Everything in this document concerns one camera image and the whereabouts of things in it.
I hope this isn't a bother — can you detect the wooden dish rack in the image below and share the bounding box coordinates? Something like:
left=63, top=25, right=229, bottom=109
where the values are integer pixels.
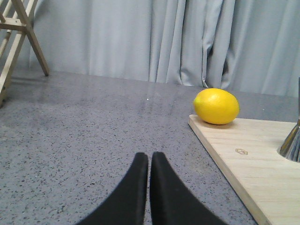
left=0, top=0, right=50, bottom=106

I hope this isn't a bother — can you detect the grey curtain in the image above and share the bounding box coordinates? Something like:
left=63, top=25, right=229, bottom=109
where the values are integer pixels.
left=34, top=0, right=300, bottom=97

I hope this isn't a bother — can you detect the steel double jigger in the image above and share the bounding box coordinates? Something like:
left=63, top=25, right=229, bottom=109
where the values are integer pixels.
left=277, top=79, right=300, bottom=163

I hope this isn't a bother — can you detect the yellow lemon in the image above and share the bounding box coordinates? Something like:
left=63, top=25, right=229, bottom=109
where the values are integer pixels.
left=193, top=88, right=240, bottom=125

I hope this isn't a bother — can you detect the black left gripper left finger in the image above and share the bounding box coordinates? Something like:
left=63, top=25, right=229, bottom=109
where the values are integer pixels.
left=78, top=152, right=148, bottom=225

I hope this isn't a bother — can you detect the wooden cutting board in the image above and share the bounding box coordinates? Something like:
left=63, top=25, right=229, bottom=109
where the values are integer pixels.
left=188, top=114, right=300, bottom=225

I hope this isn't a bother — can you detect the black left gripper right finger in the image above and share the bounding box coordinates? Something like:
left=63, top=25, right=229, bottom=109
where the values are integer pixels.
left=150, top=152, right=225, bottom=225

